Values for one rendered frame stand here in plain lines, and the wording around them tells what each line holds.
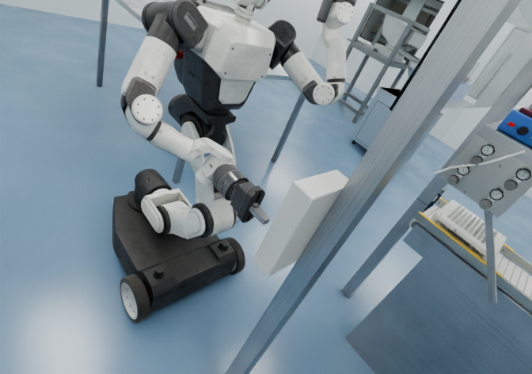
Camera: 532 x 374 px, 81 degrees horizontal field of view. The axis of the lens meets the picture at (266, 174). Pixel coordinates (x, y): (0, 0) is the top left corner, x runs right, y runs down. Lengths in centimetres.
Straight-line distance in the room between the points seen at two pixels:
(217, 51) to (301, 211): 57
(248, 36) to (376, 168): 60
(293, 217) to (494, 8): 48
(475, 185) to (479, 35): 76
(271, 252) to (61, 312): 110
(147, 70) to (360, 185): 61
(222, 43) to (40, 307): 128
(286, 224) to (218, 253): 96
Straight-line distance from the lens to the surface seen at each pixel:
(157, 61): 92
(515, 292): 143
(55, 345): 158
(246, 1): 107
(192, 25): 98
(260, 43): 108
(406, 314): 167
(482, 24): 62
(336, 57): 118
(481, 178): 129
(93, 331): 159
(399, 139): 65
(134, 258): 158
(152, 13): 102
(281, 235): 71
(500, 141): 127
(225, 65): 102
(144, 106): 87
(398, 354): 181
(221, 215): 126
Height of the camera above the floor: 142
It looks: 32 degrees down
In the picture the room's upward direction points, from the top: 24 degrees clockwise
